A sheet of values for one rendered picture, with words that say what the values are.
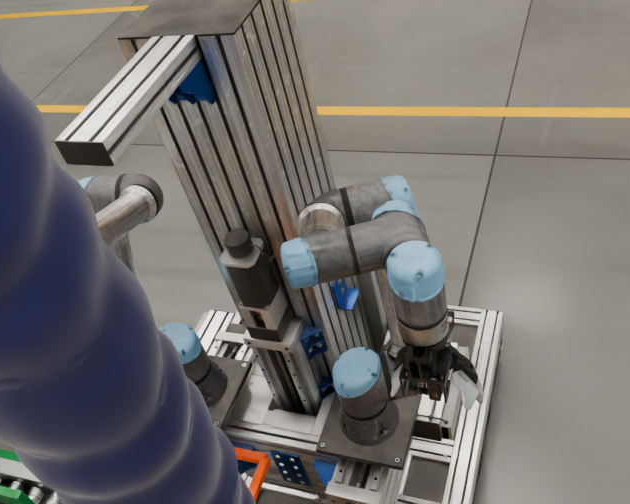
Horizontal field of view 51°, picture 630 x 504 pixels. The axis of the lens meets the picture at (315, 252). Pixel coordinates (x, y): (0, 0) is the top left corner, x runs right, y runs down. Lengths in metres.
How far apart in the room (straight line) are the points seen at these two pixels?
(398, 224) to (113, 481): 0.51
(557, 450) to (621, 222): 1.35
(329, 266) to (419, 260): 0.15
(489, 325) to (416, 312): 2.00
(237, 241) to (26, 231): 0.88
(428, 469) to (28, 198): 2.14
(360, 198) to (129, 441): 0.71
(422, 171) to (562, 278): 1.14
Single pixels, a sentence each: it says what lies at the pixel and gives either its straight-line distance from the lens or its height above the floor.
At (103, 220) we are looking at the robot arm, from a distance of 1.47.
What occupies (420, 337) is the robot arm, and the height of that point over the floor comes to 1.75.
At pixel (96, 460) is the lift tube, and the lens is 0.87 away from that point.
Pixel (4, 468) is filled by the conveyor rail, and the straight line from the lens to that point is 2.72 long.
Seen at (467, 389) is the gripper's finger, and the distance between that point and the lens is 1.12.
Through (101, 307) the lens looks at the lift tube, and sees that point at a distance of 0.74.
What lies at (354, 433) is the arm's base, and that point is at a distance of 1.69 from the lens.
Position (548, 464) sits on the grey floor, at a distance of 2.85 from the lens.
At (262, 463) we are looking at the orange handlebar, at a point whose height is 1.19.
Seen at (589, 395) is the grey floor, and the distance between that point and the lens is 3.03.
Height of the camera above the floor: 2.52
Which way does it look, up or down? 43 degrees down
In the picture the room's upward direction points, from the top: 16 degrees counter-clockwise
